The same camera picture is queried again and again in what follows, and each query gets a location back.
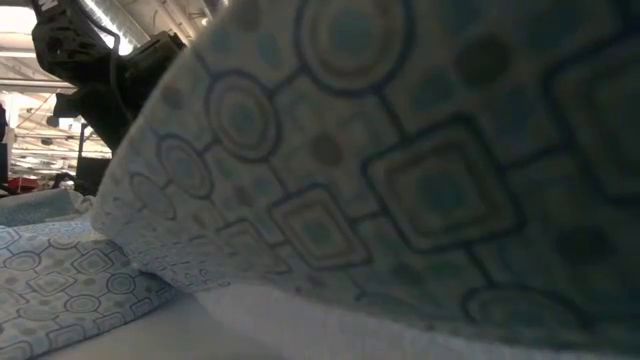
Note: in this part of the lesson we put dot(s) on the white patterned shirt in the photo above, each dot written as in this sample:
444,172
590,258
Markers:
400,175

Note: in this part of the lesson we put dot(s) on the black monitor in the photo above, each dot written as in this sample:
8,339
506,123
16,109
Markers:
92,175

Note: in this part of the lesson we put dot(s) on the red bin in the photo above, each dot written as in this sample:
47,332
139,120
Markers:
22,185

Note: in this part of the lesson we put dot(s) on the silver ventilation duct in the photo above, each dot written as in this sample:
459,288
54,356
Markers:
112,30

